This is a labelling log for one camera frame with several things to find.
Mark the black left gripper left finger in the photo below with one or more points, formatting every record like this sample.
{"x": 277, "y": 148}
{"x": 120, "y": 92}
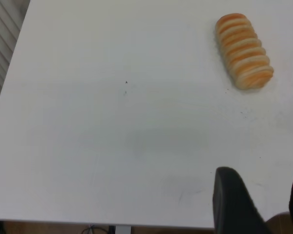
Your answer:
{"x": 234, "y": 204}

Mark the striped orange cream bread roll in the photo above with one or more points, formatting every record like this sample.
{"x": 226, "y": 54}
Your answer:
{"x": 244, "y": 51}

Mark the white table leg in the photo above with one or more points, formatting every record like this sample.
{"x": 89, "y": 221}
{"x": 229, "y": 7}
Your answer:
{"x": 123, "y": 229}

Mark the white slatted radiator panel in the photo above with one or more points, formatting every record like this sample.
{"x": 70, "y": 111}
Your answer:
{"x": 2, "y": 44}

